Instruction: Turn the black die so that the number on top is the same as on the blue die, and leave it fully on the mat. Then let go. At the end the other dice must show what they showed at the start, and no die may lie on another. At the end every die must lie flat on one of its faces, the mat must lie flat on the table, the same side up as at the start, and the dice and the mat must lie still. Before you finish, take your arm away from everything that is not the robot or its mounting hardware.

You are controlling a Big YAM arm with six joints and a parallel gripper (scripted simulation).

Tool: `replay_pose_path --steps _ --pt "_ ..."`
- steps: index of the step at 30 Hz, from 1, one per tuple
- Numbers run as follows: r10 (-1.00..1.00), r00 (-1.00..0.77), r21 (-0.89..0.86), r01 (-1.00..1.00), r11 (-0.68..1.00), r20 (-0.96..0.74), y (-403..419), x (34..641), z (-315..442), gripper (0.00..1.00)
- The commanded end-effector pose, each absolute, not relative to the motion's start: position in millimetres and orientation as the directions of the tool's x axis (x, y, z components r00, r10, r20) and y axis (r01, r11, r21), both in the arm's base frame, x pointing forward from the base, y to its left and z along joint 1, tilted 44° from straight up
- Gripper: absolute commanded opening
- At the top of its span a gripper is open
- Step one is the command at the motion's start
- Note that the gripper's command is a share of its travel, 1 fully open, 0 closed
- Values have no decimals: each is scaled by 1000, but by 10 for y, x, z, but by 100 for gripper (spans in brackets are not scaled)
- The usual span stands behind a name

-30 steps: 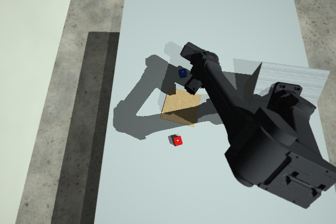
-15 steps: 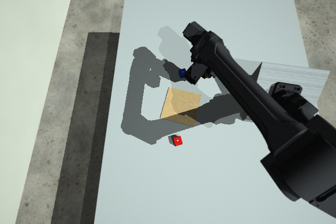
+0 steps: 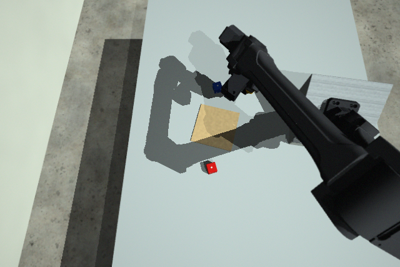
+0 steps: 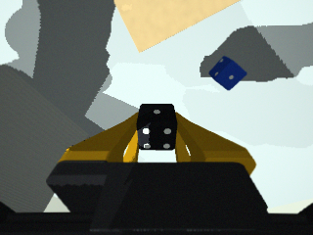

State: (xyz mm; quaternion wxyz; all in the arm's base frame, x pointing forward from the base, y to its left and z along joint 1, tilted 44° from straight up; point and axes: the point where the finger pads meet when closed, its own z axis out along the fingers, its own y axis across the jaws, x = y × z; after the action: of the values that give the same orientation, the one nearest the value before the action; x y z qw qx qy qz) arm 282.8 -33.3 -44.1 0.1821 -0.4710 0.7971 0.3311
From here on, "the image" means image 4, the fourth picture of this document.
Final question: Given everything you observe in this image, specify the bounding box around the blue die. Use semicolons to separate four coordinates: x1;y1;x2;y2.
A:
209;56;246;90

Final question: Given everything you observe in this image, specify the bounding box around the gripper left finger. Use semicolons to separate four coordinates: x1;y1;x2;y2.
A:
59;112;139;162

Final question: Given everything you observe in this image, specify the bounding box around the tan flat mat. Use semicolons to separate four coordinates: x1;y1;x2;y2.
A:
113;0;240;53

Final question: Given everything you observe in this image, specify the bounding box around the black die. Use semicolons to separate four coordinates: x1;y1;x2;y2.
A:
136;104;178;151

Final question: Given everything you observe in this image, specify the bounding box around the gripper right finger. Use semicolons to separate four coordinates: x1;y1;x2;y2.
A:
175;112;256;175

